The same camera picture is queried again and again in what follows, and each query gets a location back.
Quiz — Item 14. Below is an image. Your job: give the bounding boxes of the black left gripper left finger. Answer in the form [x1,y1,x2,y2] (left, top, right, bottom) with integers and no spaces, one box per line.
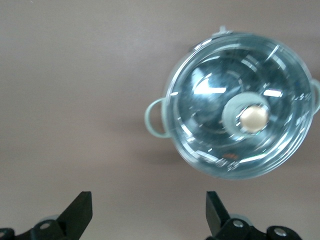
[0,190,94,240]

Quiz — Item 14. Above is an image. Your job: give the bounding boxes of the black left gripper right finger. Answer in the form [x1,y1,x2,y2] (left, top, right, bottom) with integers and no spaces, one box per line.
[205,190,307,240]

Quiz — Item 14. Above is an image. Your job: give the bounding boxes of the glass lid with grey knob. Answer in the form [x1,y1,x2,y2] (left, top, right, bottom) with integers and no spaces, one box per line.
[169,31,314,180]

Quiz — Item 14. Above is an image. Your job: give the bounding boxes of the steel pot with grey handles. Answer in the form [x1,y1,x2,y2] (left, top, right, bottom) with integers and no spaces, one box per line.
[144,24,320,181]

